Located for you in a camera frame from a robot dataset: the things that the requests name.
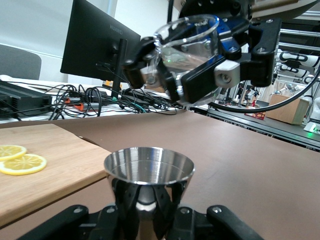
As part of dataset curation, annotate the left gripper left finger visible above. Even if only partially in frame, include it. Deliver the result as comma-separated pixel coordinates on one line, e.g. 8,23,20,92
16,203,137,240

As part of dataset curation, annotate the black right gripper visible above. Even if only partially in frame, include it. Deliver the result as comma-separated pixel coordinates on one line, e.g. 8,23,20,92
178,0,282,104

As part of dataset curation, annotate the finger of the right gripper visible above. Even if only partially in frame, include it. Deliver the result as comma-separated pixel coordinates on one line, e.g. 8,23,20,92
122,36,181,101

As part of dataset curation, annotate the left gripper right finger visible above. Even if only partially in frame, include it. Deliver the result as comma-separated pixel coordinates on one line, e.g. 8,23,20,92
172,204,265,240

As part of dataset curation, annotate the clear glass beaker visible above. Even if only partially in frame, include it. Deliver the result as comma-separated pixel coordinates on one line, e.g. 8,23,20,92
152,14,226,108

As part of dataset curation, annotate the steel double jigger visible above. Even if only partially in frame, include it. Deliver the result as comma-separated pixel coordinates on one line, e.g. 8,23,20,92
103,146,196,240

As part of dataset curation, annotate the wooden cutting board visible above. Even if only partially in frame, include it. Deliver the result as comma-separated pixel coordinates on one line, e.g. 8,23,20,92
0,123,112,228

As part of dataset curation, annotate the black computer monitor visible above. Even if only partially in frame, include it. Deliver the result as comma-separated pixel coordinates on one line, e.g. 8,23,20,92
60,0,142,100

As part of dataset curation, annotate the brown table cover sheet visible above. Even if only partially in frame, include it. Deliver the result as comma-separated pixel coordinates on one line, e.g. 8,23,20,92
0,109,320,240

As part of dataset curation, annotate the large cardboard box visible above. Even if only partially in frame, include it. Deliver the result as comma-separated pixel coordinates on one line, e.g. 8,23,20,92
266,93,311,126

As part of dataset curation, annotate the lemon slice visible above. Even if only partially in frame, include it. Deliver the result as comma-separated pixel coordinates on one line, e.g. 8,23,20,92
0,153,48,176
0,144,28,162

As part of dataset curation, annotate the black ribbed metal case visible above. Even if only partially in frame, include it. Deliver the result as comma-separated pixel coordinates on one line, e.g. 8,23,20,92
0,81,53,118

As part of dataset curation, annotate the grey office chair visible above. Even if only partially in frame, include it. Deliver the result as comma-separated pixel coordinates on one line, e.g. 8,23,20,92
0,43,42,81

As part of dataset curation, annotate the tangled black cable bundle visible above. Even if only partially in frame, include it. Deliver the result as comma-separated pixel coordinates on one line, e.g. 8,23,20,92
44,83,183,118

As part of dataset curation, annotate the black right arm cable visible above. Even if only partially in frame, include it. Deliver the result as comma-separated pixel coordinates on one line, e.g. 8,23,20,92
207,72,320,114

